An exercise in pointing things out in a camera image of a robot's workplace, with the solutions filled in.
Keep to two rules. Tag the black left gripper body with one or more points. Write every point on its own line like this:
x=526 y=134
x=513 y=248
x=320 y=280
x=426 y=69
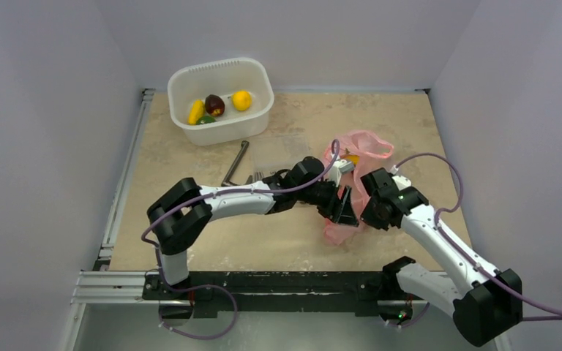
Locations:
x=323 y=196

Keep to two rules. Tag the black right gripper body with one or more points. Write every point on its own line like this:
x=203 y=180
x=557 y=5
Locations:
x=365 y=202

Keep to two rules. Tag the orange fake fruit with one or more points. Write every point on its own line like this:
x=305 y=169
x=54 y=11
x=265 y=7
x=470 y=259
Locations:
x=354 y=159

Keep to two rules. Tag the pink plastic bag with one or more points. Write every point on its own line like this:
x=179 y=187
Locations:
x=374 y=153

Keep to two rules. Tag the dark red fake apple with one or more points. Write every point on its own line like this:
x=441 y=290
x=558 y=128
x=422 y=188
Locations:
x=214 y=105

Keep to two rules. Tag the green fake apple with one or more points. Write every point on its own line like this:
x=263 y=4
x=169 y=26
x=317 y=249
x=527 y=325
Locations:
x=206 y=119

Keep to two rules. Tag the yellow fake banana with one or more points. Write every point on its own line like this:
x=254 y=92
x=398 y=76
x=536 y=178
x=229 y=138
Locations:
x=197 y=112

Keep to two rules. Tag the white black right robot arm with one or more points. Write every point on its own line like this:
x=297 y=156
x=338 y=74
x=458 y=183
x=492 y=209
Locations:
x=479 y=297

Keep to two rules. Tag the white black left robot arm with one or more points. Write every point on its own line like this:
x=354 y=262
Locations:
x=180 y=215

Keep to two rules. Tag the yellow fake lemon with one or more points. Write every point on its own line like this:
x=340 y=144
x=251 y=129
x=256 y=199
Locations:
x=241 y=100

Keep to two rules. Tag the clear plastic screw organizer box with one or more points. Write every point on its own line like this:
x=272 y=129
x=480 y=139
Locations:
x=273 y=153

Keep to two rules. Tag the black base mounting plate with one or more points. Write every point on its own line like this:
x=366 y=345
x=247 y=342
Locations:
x=361 y=293

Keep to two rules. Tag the white plastic basin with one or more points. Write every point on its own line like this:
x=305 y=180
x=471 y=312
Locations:
x=222 y=78

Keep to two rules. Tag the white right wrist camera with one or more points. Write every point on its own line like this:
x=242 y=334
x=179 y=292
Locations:
x=400 y=181

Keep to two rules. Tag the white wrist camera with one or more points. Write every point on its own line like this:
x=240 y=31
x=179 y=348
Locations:
x=400 y=181
x=339 y=168

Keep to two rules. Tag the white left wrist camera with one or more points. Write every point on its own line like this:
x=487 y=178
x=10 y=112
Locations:
x=339 y=168

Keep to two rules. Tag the dark metal T-handle tool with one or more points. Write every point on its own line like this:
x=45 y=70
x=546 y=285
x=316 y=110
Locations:
x=235 y=163

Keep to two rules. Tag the aluminium extrusion frame rail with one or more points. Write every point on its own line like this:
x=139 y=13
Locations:
x=159 y=155

